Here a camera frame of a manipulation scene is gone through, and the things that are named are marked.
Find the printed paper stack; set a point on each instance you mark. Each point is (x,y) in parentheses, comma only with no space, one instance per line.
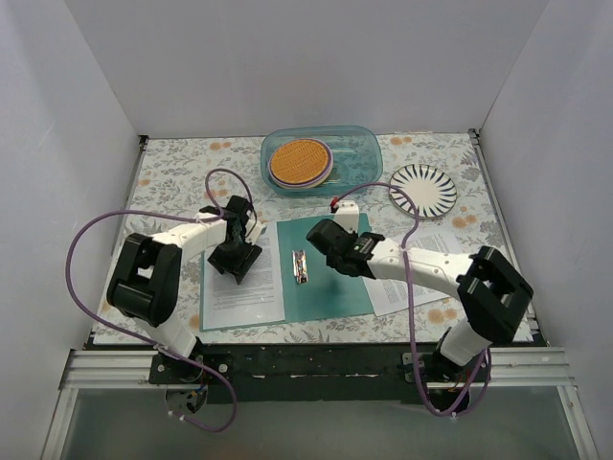
(388,296)

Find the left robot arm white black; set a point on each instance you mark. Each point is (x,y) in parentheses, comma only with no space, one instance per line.
(145,282)

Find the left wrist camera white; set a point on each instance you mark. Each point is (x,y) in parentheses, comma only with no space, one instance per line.
(254,228)

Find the aluminium frame rail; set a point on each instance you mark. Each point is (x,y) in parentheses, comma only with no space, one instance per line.
(530,367)

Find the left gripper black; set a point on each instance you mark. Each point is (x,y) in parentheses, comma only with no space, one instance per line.
(235,257)

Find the teal plastic folder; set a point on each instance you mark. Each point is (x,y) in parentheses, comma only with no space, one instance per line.
(327,294)

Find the printed paper sheet top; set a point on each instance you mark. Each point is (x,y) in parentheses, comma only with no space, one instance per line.
(256,300)

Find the silver folder clip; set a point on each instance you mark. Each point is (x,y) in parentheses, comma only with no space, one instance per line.
(299,261)

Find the orange woven round coaster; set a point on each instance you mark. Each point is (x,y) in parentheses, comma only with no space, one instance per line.
(301,164)

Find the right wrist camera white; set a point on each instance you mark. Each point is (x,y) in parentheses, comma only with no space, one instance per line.
(345,213)

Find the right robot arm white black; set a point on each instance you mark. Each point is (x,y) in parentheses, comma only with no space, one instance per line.
(494,295)

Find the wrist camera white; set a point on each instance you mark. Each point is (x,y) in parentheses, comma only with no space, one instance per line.
(254,228)
(345,213)

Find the clear teal plastic container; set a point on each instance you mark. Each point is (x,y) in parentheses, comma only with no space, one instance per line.
(356,154)

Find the blue striped white plate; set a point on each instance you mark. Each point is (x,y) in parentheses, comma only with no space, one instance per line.
(431,189)

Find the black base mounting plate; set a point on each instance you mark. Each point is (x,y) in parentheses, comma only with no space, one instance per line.
(315,372)

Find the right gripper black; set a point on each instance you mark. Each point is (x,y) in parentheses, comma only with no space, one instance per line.
(332,259)

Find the floral patterned table mat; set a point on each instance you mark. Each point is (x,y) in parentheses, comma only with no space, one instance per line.
(170,181)

